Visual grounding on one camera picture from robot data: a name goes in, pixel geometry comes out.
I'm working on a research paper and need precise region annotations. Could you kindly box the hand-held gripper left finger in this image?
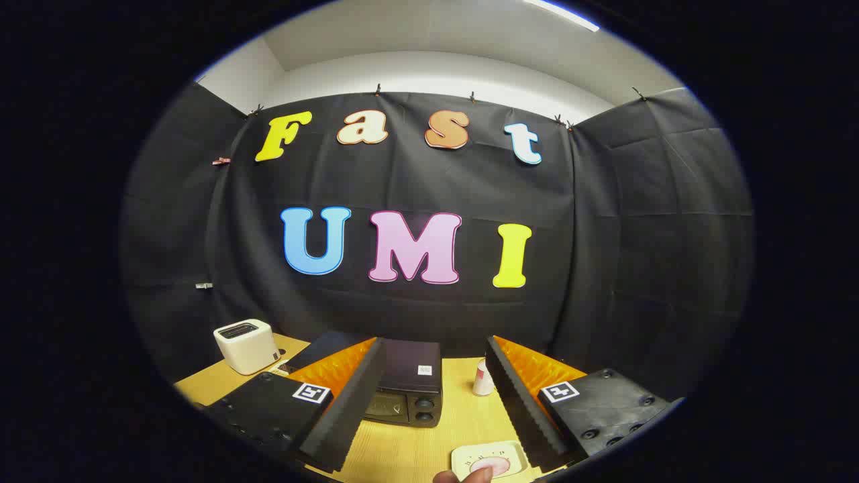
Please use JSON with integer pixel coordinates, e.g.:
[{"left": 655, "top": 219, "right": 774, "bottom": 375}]
[{"left": 200, "top": 337, "right": 388, "bottom": 474}]

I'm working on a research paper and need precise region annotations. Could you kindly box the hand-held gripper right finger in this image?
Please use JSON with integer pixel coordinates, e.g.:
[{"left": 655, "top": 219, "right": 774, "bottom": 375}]
[{"left": 485, "top": 335, "right": 673, "bottom": 474}]

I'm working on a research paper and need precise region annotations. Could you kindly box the glass toaster oven door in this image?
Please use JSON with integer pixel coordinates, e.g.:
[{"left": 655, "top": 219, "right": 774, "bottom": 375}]
[{"left": 366, "top": 391, "right": 411, "bottom": 423}]

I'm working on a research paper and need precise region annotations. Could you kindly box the pink ham slice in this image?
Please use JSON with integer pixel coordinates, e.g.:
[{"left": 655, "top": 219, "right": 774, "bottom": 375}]
[{"left": 468, "top": 456, "right": 512, "bottom": 477}]

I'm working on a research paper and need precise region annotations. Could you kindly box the black toaster oven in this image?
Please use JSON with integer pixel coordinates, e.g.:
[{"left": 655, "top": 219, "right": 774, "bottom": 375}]
[{"left": 364, "top": 339, "right": 444, "bottom": 428}]

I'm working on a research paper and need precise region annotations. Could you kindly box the cream square plate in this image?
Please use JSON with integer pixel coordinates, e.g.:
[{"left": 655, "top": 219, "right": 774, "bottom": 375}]
[{"left": 451, "top": 441, "right": 529, "bottom": 480}]

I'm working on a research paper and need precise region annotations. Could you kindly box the white bread toaster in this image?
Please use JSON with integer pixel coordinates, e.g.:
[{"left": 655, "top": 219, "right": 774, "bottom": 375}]
[{"left": 213, "top": 319, "right": 281, "bottom": 376}]

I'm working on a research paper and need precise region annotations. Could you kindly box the white and red can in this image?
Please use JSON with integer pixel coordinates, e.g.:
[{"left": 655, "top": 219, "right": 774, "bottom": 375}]
[{"left": 473, "top": 359, "right": 496, "bottom": 396}]

